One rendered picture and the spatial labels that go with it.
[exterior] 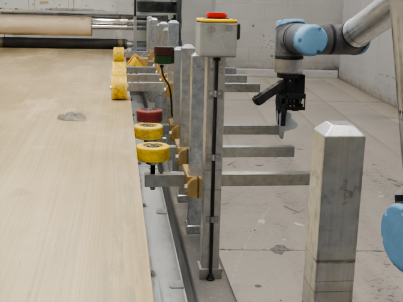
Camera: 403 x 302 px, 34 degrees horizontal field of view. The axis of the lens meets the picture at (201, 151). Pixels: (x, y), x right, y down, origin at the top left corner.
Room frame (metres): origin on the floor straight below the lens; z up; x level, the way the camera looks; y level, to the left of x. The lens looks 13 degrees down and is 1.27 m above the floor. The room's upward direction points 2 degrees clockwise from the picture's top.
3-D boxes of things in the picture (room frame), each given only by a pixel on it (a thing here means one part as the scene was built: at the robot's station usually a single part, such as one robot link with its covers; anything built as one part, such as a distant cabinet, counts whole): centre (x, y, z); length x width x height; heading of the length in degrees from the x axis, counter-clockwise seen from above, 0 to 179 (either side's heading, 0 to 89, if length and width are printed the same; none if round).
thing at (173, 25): (2.29, 0.11, 0.94); 0.03 x 0.03 x 0.48; 7
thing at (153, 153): (1.57, 0.12, 0.85); 0.08 x 0.08 x 0.11
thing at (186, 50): (1.79, 0.04, 0.89); 0.03 x 0.03 x 0.48; 7
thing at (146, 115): (2.07, 0.17, 0.85); 0.08 x 0.08 x 0.11
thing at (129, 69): (2.83, 0.11, 0.95); 0.50 x 0.04 x 0.04; 97
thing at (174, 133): (2.06, 0.08, 0.85); 0.13 x 0.06 x 0.05; 7
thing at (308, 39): (2.02, -0.31, 1.14); 0.12 x 0.12 x 0.09; 16
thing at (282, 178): (1.60, -0.08, 0.82); 0.43 x 0.03 x 0.04; 97
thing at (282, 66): (2.13, -0.27, 1.05); 0.10 x 0.09 x 0.05; 7
